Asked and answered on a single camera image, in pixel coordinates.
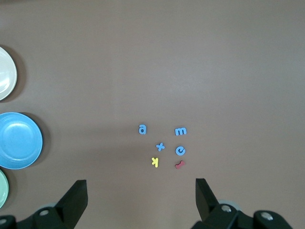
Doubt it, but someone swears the brown table mat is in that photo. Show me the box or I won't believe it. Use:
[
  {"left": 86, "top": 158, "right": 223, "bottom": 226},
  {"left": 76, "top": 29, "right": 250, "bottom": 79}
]
[{"left": 0, "top": 0, "right": 305, "bottom": 229}]

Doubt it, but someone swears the cream plate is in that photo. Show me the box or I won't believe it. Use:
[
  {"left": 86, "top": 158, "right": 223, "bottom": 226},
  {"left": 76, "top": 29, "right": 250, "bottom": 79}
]
[{"left": 0, "top": 46, "right": 18, "bottom": 101}]

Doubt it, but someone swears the green plate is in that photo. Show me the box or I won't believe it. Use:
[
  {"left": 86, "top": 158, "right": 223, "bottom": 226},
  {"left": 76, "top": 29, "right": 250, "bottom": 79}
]
[{"left": 0, "top": 168, "right": 10, "bottom": 209}]

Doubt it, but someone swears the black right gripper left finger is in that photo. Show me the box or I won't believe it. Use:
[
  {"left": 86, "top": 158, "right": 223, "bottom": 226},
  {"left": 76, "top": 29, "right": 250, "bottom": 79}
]
[{"left": 0, "top": 179, "right": 88, "bottom": 229}]

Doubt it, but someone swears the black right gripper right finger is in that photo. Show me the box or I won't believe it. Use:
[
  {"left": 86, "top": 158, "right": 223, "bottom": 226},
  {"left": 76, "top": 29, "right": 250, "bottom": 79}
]
[{"left": 192, "top": 178, "right": 293, "bottom": 229}]

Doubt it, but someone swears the blue plate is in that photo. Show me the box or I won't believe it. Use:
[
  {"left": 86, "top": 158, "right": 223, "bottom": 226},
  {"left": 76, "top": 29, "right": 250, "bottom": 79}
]
[{"left": 0, "top": 112, "right": 43, "bottom": 170}]

